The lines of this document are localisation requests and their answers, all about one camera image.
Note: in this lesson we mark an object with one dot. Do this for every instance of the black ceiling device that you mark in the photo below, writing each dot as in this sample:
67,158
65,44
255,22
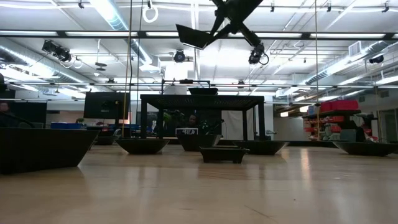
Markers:
376,59

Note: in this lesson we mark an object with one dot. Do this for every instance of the red storage bin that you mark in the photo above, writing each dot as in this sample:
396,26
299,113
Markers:
342,104

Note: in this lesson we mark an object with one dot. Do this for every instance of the white board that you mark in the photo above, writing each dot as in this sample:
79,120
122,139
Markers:
233,124

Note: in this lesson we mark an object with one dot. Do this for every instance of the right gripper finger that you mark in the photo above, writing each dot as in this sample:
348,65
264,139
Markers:
222,35
217,24

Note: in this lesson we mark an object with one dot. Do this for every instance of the small black square plate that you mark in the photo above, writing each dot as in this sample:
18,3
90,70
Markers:
224,155

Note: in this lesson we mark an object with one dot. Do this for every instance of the black monitor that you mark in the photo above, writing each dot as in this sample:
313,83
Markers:
105,105
29,112

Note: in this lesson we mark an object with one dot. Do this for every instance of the black round ceiling fixture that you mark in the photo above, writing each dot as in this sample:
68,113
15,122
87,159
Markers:
179,56

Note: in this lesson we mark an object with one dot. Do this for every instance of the black metal table frame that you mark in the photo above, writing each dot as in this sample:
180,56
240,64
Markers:
311,144

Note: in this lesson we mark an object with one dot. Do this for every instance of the white sign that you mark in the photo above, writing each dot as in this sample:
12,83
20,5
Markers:
186,131

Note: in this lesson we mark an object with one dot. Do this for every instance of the blue bin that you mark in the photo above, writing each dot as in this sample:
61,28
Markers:
66,125

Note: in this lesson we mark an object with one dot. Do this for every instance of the black storage shelf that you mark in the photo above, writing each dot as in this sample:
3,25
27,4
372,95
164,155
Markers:
332,113

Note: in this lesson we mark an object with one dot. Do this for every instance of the silver ceiling duct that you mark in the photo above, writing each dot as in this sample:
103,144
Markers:
342,65
31,62
109,12

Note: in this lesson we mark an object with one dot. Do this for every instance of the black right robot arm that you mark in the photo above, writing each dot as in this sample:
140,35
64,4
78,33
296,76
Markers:
250,36

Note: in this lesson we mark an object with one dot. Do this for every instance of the black ceiling spotlight cluster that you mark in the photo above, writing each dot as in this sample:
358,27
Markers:
57,51

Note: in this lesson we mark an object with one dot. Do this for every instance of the person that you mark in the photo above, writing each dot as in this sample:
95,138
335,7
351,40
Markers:
192,119
3,109

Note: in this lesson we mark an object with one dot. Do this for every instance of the black rounded wavy plate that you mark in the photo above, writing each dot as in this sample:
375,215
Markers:
261,147
367,148
142,146

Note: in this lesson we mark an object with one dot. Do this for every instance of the black perforated metal rack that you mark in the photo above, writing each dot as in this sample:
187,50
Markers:
202,102

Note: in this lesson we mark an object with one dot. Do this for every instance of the thin black metal stand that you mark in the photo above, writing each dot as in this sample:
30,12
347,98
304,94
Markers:
186,81

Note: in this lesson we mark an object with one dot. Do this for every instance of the black ceiling light rail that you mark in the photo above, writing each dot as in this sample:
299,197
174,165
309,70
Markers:
141,34

